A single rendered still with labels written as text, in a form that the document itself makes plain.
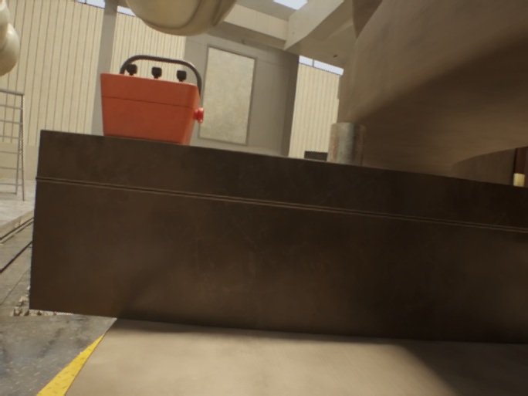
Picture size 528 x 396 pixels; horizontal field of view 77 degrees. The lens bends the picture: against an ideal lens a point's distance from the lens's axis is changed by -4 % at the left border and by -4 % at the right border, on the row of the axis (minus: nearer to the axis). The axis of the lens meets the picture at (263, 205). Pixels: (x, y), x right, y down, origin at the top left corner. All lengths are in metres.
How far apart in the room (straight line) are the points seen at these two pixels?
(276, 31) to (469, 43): 3.70
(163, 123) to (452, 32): 0.55
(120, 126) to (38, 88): 13.73
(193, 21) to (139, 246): 0.53
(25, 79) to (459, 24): 14.30
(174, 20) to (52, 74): 14.24
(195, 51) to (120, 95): 3.25
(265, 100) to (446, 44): 3.55
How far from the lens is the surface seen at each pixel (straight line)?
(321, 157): 1.85
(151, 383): 0.59
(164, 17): 0.31
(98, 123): 3.77
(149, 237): 0.74
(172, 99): 0.75
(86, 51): 14.69
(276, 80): 4.26
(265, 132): 4.10
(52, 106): 14.32
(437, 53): 0.70
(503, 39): 0.60
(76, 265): 0.80
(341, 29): 3.73
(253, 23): 4.16
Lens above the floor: 0.62
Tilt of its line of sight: 3 degrees down
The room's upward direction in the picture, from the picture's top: 6 degrees clockwise
